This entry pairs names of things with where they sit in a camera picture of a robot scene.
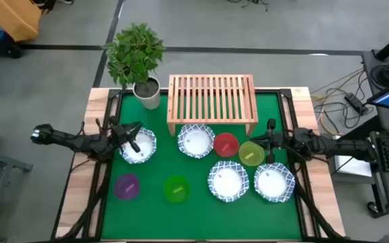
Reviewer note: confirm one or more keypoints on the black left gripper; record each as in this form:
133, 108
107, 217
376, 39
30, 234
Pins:
120, 131

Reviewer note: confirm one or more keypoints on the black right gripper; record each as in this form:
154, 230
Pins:
271, 141

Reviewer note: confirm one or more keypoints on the blue patterned paper bowl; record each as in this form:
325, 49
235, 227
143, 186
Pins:
272, 184
196, 141
227, 182
145, 148

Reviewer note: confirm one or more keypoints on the red plastic bowl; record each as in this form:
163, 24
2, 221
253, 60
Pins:
226, 145

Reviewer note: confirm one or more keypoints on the purple plastic bowl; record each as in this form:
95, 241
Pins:
127, 187

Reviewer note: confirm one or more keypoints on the green plastic bowl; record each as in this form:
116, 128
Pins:
177, 189

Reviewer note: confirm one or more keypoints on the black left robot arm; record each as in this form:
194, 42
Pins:
73, 140

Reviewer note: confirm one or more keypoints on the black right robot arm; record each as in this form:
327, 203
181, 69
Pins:
343, 146

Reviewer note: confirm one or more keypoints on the slatted wooden shelf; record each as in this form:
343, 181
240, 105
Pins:
211, 120

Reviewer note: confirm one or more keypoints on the yellow-green plastic bowl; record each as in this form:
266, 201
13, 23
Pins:
251, 155

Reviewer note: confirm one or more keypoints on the green plant in white pot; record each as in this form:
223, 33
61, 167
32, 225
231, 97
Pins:
133, 54

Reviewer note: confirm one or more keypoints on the white paper sheet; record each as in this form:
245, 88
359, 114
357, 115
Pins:
353, 167

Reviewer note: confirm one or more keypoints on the black power strip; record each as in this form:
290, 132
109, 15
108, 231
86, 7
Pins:
355, 102

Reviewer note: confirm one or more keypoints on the green table mat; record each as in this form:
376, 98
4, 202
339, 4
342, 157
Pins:
198, 219

